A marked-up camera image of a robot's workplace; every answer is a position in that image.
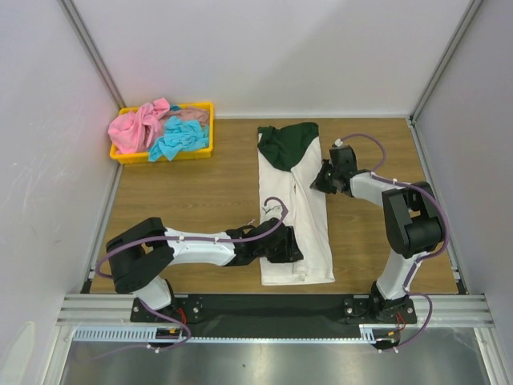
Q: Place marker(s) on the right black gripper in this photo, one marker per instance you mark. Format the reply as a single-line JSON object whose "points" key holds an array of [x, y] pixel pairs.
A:
{"points": [[329, 176]]}

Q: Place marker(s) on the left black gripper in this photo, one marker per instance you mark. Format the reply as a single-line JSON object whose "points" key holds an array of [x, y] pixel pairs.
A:
{"points": [[289, 251]]}

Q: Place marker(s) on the white green raglan t-shirt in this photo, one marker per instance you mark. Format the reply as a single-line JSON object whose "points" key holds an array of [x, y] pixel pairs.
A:
{"points": [[289, 159]]}

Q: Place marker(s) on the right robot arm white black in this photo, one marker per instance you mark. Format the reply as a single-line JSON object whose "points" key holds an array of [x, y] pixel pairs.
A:
{"points": [[415, 224]]}

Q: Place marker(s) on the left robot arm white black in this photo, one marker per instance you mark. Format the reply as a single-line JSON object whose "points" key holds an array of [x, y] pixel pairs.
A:
{"points": [[137, 256]]}

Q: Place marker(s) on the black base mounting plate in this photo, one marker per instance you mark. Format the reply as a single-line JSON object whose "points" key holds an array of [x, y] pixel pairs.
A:
{"points": [[281, 311]]}

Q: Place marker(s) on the cyan t-shirt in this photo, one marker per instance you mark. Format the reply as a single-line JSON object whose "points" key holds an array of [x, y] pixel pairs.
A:
{"points": [[179, 136]]}

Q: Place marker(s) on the mauve t-shirt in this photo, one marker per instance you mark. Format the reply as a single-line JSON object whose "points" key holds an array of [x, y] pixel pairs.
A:
{"points": [[189, 113]]}

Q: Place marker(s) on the yellow plastic bin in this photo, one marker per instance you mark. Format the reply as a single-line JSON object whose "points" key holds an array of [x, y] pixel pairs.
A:
{"points": [[142, 157]]}

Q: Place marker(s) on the pink t-shirt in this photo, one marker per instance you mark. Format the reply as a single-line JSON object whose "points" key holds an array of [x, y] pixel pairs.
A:
{"points": [[136, 131]]}

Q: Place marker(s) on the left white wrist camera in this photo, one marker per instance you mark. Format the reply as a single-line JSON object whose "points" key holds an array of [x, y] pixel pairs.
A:
{"points": [[271, 209]]}

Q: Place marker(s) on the white slotted cable duct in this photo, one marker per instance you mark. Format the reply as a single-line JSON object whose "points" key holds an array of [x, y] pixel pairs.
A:
{"points": [[168, 334]]}

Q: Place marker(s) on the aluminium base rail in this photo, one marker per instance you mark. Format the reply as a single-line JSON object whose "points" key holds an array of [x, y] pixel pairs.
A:
{"points": [[449, 310]]}

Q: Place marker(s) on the right aluminium frame post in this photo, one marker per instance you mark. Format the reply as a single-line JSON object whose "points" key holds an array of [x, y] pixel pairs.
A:
{"points": [[456, 38]]}

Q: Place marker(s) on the aluminium frame post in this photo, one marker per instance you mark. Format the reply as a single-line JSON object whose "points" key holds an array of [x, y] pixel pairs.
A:
{"points": [[456, 38], [85, 38]]}

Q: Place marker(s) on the left aluminium frame post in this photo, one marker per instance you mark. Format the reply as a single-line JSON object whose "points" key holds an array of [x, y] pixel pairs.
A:
{"points": [[85, 38]]}

